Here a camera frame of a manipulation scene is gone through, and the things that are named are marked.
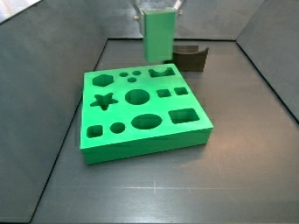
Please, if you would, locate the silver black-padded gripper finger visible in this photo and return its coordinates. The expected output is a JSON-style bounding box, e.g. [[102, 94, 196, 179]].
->
[[131, 0, 144, 21]]

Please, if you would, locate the silver green-bracketed gripper finger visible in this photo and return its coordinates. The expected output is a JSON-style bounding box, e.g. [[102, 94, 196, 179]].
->
[[172, 0, 185, 15]]

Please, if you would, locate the green arch block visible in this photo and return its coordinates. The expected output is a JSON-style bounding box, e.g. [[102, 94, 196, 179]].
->
[[144, 8, 176, 63]]

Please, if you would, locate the green shape-sorter board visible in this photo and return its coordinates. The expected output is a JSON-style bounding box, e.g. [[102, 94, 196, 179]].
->
[[78, 64, 212, 165]]

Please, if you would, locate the black curved holder stand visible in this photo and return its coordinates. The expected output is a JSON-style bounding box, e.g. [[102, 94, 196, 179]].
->
[[165, 45, 209, 72]]

